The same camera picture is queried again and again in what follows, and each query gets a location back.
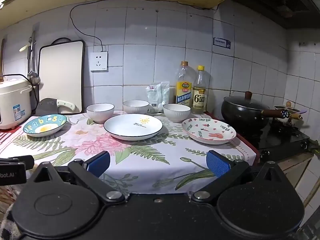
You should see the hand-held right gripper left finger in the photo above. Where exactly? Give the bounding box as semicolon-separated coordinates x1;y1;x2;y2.
25;151;125;204

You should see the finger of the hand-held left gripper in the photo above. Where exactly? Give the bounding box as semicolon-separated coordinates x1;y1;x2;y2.
0;155;35;172

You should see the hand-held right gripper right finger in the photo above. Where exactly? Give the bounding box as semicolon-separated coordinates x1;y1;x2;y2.
190;150;297;204

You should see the pink rabbit-print plate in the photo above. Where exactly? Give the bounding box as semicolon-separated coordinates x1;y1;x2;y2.
181;118;237;145

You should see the blue egg-print plate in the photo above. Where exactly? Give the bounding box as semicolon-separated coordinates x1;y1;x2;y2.
23;114;67;137

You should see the white sun-print plate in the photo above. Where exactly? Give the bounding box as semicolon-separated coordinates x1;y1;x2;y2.
104;114;163;141

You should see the white ribbed bowl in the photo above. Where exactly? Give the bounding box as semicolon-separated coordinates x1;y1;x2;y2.
122;100;150;115
86;103;115;123
163;103;191;123

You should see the red striped cloth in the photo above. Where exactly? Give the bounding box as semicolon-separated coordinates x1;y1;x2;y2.
0;126;22;152

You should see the floral tablecloth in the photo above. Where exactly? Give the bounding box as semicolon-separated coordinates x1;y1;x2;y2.
0;110;258;188

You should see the black lidded wok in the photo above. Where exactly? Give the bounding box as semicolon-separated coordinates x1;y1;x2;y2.
221;91;284;131

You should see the white rice cooker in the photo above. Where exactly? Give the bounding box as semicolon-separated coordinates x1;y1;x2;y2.
0;79;34;130

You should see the black gas stove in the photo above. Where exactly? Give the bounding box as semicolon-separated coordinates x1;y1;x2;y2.
247;120;311;158

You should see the clear vinegar bottle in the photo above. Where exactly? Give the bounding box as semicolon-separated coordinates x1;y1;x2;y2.
192;65;209;110

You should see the cooking oil bottle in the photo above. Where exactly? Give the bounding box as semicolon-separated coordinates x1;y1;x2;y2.
175;60;196;106

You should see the small enamel pot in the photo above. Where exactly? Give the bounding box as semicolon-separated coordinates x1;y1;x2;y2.
273;101;304;127

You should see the white powder bag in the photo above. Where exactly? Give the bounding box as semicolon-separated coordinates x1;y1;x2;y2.
146;84;163;112

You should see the clear plastic seasoning bag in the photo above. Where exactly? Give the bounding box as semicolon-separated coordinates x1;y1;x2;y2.
160;81;171;106

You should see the white cutting board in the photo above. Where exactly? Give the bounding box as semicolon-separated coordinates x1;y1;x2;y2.
38;38;85;114

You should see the hanging metal ladle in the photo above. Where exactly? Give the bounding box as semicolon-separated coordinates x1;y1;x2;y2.
27;31;41;84

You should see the wooden spatula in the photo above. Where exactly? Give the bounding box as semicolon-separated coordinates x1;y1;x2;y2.
0;39;5;76

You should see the range hood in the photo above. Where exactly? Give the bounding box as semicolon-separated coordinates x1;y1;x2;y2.
230;0;320;28

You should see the cleaver with white handle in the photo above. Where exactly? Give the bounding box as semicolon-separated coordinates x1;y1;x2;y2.
35;98;77;117

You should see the black rice cooker cord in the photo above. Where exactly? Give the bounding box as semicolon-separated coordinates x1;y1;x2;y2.
0;74;38;100

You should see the white wall socket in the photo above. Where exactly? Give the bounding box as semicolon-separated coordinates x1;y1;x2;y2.
90;52;108;72

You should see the blue wall sticker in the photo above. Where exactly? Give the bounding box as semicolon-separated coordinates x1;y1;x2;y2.
213;38;232;48

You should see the thin black wall cable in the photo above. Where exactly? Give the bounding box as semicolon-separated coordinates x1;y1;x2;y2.
70;0;218;53

